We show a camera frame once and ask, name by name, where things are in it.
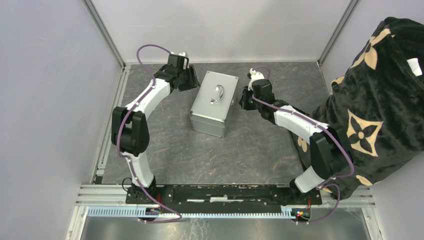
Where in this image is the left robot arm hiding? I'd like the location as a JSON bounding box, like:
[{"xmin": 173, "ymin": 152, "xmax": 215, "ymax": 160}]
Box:
[{"xmin": 111, "ymin": 52, "xmax": 199, "ymax": 204}]

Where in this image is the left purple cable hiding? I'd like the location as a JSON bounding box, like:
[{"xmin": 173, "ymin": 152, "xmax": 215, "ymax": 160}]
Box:
[{"xmin": 115, "ymin": 43, "xmax": 183, "ymax": 225}]

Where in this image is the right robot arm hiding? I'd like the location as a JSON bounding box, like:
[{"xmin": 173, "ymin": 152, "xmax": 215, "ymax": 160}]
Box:
[{"xmin": 239, "ymin": 79, "xmax": 355, "ymax": 204}]

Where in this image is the black floral blanket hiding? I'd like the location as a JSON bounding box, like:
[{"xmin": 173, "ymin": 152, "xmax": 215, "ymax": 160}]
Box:
[{"xmin": 310, "ymin": 17, "xmax": 424, "ymax": 200}]

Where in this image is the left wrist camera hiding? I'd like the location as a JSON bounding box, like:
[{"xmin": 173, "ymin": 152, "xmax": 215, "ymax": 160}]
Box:
[{"xmin": 168, "ymin": 51, "xmax": 189, "ymax": 64}]

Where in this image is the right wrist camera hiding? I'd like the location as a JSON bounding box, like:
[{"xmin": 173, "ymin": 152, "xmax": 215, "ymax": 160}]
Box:
[{"xmin": 247, "ymin": 68, "xmax": 265, "ymax": 91}]

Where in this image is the grey metal case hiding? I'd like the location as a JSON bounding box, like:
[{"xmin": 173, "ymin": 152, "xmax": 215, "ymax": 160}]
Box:
[{"xmin": 189, "ymin": 71, "xmax": 239, "ymax": 138}]

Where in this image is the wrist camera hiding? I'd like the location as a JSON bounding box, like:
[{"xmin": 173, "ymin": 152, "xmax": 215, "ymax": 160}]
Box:
[
  {"xmin": 247, "ymin": 68, "xmax": 265, "ymax": 91},
  {"xmin": 168, "ymin": 51, "xmax": 189, "ymax": 64}
]

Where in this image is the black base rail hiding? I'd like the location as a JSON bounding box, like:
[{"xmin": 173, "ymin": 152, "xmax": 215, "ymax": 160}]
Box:
[{"xmin": 125, "ymin": 184, "xmax": 323, "ymax": 214}]

